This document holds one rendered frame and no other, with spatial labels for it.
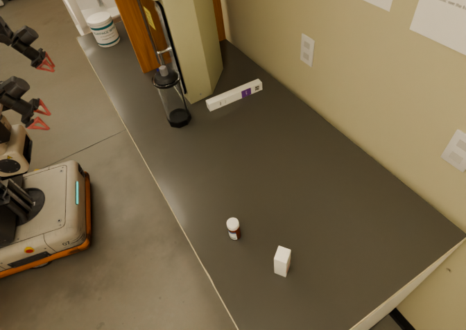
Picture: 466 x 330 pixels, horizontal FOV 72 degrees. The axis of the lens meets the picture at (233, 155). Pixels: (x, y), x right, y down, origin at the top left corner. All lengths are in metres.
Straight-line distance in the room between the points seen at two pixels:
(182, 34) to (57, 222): 1.40
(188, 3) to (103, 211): 1.64
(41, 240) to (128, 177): 0.74
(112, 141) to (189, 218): 1.87
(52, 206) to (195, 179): 1.30
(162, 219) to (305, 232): 1.38
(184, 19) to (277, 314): 1.02
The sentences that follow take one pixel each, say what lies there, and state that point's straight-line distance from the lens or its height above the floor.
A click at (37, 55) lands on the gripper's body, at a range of 1.91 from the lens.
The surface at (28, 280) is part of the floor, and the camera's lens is 2.48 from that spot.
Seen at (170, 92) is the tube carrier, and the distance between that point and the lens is 1.25.
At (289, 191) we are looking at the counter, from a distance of 1.11.
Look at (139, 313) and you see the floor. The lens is 2.07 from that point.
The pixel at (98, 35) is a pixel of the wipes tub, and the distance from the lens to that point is 2.05.
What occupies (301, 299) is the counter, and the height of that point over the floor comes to 0.94.
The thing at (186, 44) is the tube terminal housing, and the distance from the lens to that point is 1.32.
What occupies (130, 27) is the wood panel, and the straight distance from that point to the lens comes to 1.63.
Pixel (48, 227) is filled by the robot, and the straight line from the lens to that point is 2.22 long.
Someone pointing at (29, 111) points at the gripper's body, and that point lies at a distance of 1.55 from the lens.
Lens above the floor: 1.87
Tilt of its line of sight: 50 degrees down
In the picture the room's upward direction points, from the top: 10 degrees counter-clockwise
